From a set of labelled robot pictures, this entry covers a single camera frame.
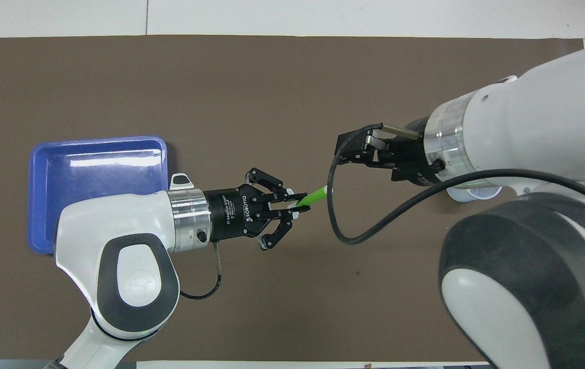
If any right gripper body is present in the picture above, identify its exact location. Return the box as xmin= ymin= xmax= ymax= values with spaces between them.
xmin=389 ymin=117 xmax=434 ymax=187

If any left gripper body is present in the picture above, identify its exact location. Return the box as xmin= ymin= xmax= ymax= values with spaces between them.
xmin=203 ymin=184 xmax=274 ymax=243

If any green pen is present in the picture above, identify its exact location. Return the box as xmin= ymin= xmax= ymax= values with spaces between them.
xmin=295 ymin=185 xmax=332 ymax=209

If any white cup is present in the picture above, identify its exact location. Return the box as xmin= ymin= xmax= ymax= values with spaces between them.
xmin=445 ymin=184 xmax=504 ymax=203

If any blue plastic tray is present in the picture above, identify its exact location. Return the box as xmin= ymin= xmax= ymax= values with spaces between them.
xmin=27 ymin=135 xmax=169 ymax=255

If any black cable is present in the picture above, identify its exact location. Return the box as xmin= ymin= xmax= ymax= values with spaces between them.
xmin=326 ymin=122 xmax=585 ymax=245
xmin=179 ymin=241 xmax=223 ymax=301

